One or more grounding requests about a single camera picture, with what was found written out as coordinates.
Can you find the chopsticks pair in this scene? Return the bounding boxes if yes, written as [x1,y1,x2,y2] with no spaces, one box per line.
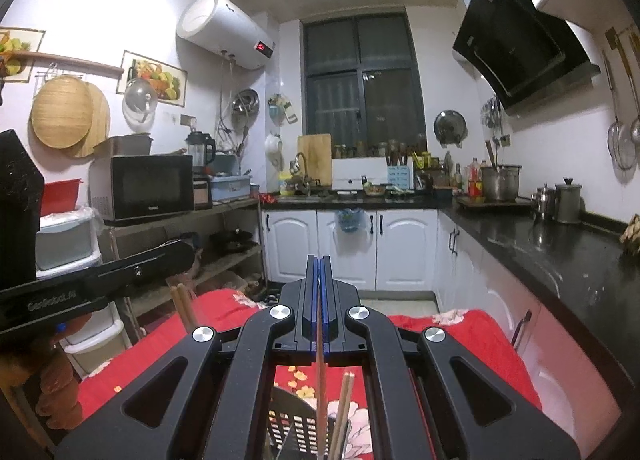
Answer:
[170,284,198,335]
[328,371,355,460]
[316,306,328,460]

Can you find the dark kitchen window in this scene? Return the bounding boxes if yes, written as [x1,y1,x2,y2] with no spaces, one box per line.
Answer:
[303,12,426,153]

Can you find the person's left hand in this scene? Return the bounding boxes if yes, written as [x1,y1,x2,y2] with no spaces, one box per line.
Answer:
[0,313,94,433]

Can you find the red floral tablecloth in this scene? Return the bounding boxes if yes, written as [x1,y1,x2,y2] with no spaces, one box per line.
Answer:
[78,289,542,459]

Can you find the white plastic drawer unit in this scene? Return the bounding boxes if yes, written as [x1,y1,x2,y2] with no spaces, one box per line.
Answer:
[36,207,130,379]

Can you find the red plastic basin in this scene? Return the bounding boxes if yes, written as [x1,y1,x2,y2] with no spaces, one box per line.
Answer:
[40,179,81,217]

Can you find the dark green utensil basket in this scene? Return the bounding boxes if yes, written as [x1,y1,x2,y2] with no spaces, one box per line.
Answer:
[264,388,320,459]

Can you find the black microwave oven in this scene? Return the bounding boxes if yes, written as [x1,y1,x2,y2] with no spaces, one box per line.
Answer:
[88,155,194,226]

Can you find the white base cabinets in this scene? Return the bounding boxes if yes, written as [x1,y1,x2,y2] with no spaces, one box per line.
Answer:
[262,209,639,456]

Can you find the round bamboo tray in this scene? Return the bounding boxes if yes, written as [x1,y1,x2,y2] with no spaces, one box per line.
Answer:
[29,75,111,159]

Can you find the blue plastic bag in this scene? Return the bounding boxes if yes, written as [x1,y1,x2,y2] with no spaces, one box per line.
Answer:
[335,208,367,234]

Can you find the metal storage shelf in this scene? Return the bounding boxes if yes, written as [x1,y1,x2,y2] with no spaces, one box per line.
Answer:
[99,196,267,344]

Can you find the glass pot lid left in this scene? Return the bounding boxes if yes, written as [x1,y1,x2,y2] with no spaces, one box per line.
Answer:
[122,78,157,124]

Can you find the large steel stockpot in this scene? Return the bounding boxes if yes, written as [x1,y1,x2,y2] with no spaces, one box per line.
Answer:
[480,165,522,202]

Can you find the blue knife holder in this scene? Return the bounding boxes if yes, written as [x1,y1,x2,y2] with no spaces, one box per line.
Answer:
[387,165,413,189]

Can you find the black blender jug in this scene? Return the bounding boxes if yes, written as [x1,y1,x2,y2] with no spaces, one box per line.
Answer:
[186,131,216,174]

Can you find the small steel teapot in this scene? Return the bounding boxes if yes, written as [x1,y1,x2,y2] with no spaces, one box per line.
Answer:
[530,184,555,223]

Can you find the steel kettle with lid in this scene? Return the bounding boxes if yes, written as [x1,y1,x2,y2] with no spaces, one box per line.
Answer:
[554,177,582,225]

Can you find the white dish rack box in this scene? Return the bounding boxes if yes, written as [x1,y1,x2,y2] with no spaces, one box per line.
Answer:
[331,157,387,191]

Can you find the garlic bunch on counter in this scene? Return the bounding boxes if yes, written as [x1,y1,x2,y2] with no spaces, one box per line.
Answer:
[620,214,640,255]

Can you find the hanging pot lid right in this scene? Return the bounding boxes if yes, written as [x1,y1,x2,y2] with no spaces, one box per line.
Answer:
[434,109,468,148]

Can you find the wooden cutting board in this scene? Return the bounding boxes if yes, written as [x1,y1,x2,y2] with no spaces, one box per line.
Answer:
[297,134,332,186]

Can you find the hanging steel bowl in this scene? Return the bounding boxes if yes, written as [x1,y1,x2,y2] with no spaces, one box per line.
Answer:
[232,89,259,117]

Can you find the white water heater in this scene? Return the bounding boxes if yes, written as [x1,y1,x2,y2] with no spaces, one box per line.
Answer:
[176,0,276,70]

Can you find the black range hood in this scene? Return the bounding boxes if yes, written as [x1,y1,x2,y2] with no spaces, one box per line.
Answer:
[452,0,600,115]

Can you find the fruit picture on wall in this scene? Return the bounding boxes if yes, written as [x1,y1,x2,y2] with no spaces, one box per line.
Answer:
[116,50,188,107]

